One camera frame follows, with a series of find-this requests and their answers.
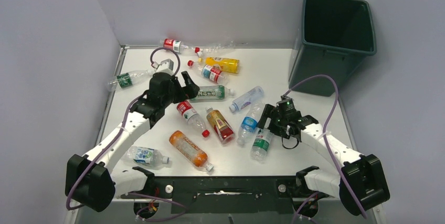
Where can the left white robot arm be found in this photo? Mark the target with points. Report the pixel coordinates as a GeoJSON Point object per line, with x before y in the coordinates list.
{"type": "Point", "coordinates": [91, 179]}

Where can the green label bottle far left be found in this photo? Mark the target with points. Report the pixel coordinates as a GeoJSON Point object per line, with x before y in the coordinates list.
{"type": "Point", "coordinates": [129, 79]}

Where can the purple label clear bottle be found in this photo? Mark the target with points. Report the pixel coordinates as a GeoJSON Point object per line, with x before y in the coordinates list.
{"type": "Point", "coordinates": [246, 99]}

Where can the red Nongfu label bottle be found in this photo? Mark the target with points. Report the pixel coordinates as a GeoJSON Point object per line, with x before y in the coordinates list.
{"type": "Point", "coordinates": [192, 118]}

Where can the red blue label bottle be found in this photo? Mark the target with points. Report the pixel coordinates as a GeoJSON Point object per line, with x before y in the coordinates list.
{"type": "Point", "coordinates": [211, 73]}

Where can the green tea bottle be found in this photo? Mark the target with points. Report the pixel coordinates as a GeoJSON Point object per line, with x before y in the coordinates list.
{"type": "Point", "coordinates": [213, 93]}

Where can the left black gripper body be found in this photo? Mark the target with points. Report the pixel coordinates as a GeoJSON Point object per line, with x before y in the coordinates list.
{"type": "Point", "coordinates": [175, 96]}

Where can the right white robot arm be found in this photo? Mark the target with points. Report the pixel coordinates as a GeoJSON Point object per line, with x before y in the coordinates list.
{"type": "Point", "coordinates": [359, 183]}

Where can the yellow juice bottle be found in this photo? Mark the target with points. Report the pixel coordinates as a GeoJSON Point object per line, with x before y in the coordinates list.
{"type": "Point", "coordinates": [225, 64]}

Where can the blue white label bottle front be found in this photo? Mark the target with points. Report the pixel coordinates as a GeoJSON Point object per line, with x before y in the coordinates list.
{"type": "Point", "coordinates": [145, 156]}

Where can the clear crushed bottle at back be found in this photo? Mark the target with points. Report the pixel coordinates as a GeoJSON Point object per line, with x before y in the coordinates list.
{"type": "Point", "coordinates": [216, 49]}

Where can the gold red energy drink bottle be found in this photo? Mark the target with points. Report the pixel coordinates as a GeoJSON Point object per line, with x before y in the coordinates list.
{"type": "Point", "coordinates": [220, 125]}

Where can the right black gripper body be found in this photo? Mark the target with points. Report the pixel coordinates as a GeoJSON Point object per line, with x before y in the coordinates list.
{"type": "Point", "coordinates": [277, 126]}

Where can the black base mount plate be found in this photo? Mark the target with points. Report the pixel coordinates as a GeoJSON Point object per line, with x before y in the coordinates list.
{"type": "Point", "coordinates": [225, 194]}

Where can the red label bottle at back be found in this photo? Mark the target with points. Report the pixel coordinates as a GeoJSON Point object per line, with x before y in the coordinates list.
{"type": "Point", "coordinates": [179, 47]}

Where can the green cap water bottle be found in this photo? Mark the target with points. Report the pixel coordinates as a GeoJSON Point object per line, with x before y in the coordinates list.
{"type": "Point", "coordinates": [261, 144]}

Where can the dark green plastic bin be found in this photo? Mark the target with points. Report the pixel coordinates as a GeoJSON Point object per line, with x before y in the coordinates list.
{"type": "Point", "coordinates": [334, 38]}

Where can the orange tea bottle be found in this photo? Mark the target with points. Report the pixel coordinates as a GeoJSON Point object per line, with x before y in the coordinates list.
{"type": "Point", "coordinates": [191, 151]}

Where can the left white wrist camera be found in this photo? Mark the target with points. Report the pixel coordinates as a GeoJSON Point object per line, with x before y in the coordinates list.
{"type": "Point", "coordinates": [166, 66]}

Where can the blue label clear bottle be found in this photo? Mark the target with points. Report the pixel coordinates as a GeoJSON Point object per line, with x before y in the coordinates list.
{"type": "Point", "coordinates": [249, 123]}

